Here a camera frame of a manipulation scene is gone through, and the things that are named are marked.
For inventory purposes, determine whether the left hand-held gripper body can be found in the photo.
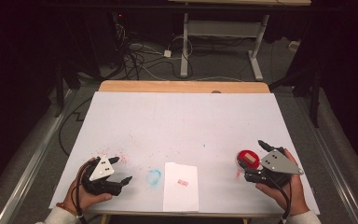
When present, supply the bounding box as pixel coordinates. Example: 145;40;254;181
80;155;124;197

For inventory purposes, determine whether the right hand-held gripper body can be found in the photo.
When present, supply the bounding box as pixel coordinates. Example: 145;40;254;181
244;145;305;189

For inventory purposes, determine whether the round red ink pad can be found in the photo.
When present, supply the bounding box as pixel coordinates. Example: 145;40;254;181
236;149;261;172

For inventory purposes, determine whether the white paper sheet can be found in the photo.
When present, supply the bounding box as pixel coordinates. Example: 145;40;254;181
162;161;200;213

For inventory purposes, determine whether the person's left hand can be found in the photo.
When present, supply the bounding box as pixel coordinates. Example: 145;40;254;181
62;157;114;217

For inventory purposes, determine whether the person's right hand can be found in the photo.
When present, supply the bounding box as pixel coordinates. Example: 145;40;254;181
255;147;310;217

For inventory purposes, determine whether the person's right white sleeve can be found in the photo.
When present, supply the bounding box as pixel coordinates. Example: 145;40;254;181
278;210;324;224

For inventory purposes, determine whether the person's white sleeve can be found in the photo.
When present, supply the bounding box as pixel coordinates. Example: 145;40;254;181
278;210;324;224
34;206;83;224

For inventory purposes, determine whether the person's left white sleeve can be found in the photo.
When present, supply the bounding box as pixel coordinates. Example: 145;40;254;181
34;206;83;224

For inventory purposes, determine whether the black metal stand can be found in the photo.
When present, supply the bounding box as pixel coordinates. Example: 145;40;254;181
268;60;323;129
53;60;82;119

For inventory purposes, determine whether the large white table cover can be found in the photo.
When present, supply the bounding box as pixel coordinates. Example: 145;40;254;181
48;91;321;216

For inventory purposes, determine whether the wooden table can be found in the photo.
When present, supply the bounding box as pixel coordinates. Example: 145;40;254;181
87;79;296;224

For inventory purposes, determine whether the small white box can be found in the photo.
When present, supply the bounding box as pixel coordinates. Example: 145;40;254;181
288;40;302;53

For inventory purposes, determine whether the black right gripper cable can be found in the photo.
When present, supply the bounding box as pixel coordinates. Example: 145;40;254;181
269;177;294;224

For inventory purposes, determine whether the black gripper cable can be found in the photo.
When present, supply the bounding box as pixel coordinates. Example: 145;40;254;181
73;158;90;224
269;177;294;224

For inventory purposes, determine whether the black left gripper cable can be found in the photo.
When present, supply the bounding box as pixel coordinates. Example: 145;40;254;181
73;158;90;224

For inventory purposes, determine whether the red bracelet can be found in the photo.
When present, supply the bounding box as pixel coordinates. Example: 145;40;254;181
55;202;85;218

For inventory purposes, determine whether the metal floor rail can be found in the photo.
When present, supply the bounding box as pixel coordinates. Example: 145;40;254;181
294;96;358;224
0;89;77;224

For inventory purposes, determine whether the black floor cable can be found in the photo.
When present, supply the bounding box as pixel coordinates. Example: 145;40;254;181
58;97;93;157

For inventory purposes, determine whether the tangle of floor cables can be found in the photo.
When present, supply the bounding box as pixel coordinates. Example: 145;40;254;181
113;22;197;81

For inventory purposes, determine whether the white metal desk frame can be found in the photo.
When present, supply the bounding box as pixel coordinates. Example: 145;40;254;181
167;0;312;82

